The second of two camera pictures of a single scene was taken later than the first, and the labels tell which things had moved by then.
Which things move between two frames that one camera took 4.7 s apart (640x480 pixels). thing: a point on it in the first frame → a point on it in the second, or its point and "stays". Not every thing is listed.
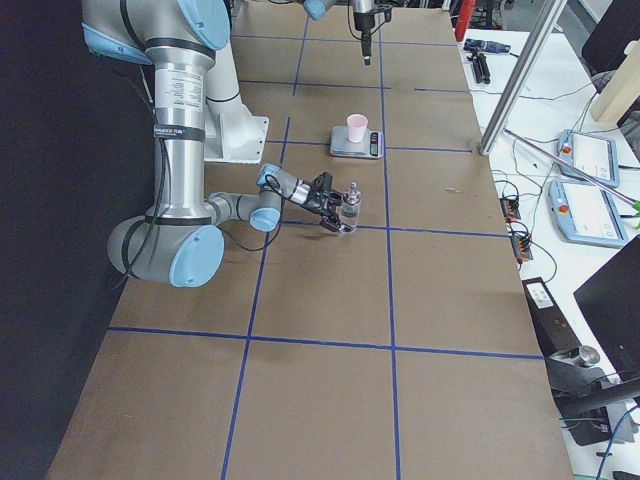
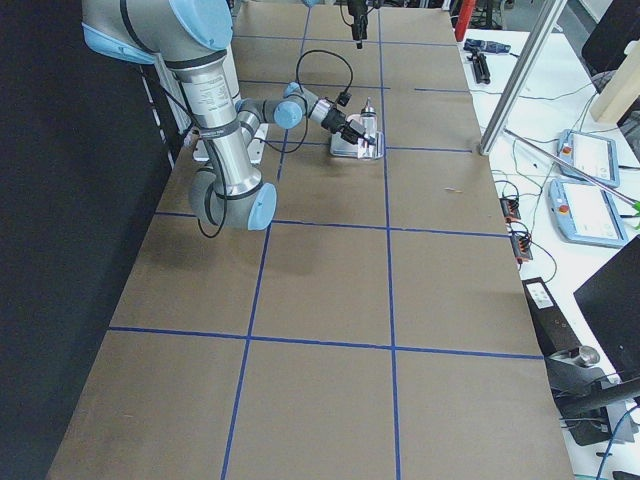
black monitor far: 605,48 stays
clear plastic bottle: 350,209 → 368,117
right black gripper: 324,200 → 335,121
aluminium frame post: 525,69 stays
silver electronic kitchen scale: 371,145 stays
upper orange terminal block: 509,207 stays
